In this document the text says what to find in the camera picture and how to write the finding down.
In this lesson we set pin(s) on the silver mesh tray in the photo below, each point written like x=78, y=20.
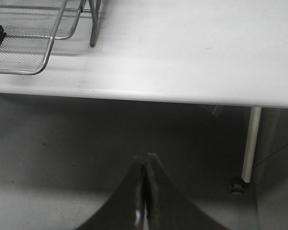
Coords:
x=27, y=55
x=67, y=21

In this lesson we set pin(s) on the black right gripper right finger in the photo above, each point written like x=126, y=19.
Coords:
x=167, y=207

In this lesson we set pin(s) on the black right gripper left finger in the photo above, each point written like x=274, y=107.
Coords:
x=124, y=210

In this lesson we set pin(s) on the silver wire rack frame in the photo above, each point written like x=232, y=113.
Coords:
x=94, y=10

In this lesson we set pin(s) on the white table leg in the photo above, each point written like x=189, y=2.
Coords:
x=240, y=185

